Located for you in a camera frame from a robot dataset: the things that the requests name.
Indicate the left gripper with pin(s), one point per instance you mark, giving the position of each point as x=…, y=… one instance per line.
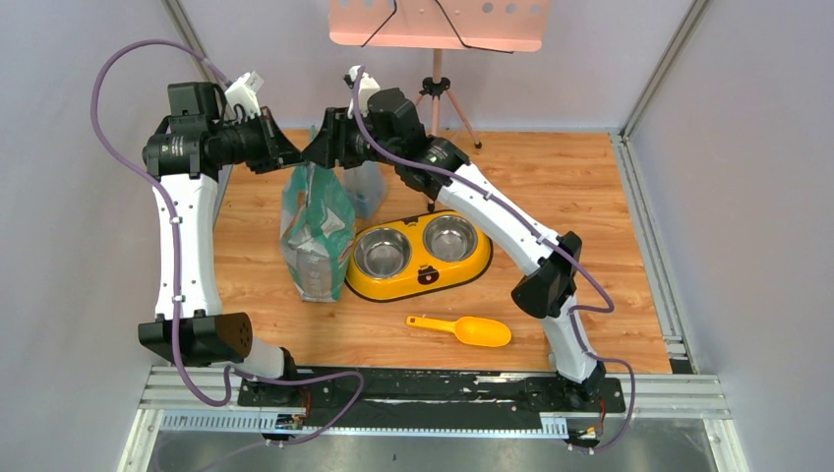
x=265, y=142

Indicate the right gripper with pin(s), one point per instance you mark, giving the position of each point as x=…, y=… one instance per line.
x=331, y=145

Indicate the green pet food bag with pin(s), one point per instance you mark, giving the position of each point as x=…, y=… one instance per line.
x=317, y=231

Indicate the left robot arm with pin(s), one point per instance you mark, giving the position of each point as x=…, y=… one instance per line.
x=202, y=134

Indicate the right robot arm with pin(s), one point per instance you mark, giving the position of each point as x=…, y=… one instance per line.
x=390, y=131

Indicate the yellow double pet bowl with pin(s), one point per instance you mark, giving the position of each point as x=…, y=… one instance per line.
x=417, y=255

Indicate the blue wrapped package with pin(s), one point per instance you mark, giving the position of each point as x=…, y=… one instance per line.
x=365, y=187

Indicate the pink music stand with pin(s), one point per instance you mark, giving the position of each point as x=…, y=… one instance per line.
x=501, y=27

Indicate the yellow plastic scoop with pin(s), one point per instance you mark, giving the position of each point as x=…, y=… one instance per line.
x=468, y=330

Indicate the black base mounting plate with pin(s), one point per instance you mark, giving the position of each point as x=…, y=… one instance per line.
x=402, y=397

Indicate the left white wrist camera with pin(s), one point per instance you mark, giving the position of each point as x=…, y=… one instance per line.
x=243, y=92

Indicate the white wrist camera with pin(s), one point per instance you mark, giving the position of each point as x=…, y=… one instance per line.
x=365, y=86
x=243, y=92

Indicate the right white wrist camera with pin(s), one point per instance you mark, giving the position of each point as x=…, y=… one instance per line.
x=365, y=86

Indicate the slotted cable duct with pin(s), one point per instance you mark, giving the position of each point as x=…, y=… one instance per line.
x=273, y=424

